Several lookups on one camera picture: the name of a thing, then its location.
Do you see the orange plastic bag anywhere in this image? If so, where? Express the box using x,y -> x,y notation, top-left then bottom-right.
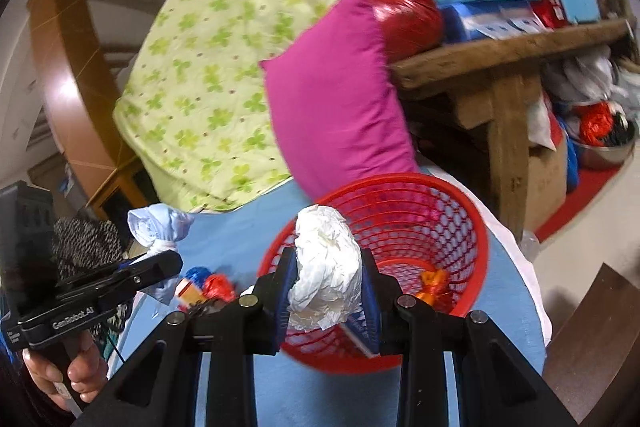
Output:
414,269 -> 452,312

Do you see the light blue face mask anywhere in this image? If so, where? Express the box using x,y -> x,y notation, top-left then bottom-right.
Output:
127,202 -> 196,306

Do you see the blue toothpaste box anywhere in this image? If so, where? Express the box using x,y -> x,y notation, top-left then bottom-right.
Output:
341,310 -> 380,359

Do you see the left hand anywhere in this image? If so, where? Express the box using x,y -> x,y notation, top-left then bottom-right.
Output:
22,331 -> 107,414

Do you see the orange white medicine box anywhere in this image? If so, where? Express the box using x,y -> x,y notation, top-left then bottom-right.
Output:
175,279 -> 206,309

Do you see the black white patterned garment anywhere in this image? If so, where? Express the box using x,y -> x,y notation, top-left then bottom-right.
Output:
52,215 -> 132,333

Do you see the blue towel blanket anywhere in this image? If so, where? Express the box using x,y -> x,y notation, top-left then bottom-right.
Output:
106,166 -> 549,427

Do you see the red plastic mesh basket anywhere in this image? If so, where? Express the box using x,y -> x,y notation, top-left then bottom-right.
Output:
257,173 -> 490,374

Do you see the wooden bedside cabinet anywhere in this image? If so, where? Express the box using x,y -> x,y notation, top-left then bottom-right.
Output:
27,0 -> 150,225

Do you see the green clover patterned quilt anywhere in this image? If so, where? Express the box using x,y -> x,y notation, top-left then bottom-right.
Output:
113,0 -> 337,212

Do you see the cardboard box under table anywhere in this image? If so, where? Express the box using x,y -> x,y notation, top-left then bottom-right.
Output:
524,139 -> 567,232

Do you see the magenta pillow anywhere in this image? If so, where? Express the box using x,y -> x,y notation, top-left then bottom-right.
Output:
262,0 -> 419,200

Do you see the wooden bench table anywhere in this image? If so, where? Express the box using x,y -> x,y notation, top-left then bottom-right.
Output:
392,18 -> 634,237

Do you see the metal bowl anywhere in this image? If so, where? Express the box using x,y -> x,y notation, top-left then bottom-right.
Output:
570,120 -> 639,170

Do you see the shiny red bag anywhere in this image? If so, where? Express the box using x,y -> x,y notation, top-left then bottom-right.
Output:
370,0 -> 445,63

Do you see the red plastic bag with handles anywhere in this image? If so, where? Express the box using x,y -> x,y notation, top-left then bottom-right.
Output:
202,273 -> 236,303

